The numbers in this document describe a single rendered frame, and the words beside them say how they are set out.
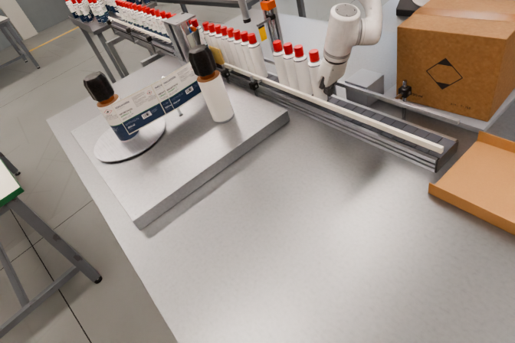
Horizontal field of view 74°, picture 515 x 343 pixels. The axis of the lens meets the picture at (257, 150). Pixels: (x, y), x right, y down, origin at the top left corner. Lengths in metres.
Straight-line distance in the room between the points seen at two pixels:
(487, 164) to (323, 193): 0.46
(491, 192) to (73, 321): 2.05
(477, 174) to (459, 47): 0.36
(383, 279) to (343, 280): 0.09
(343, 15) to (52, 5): 8.17
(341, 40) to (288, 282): 0.68
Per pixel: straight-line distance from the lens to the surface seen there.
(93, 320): 2.24
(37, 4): 8.84
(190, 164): 1.23
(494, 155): 1.18
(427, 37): 1.19
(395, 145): 1.12
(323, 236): 0.96
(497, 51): 1.14
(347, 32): 1.06
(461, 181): 1.09
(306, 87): 1.33
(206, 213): 1.11
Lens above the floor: 1.62
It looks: 39 degrees down
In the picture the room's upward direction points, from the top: 18 degrees counter-clockwise
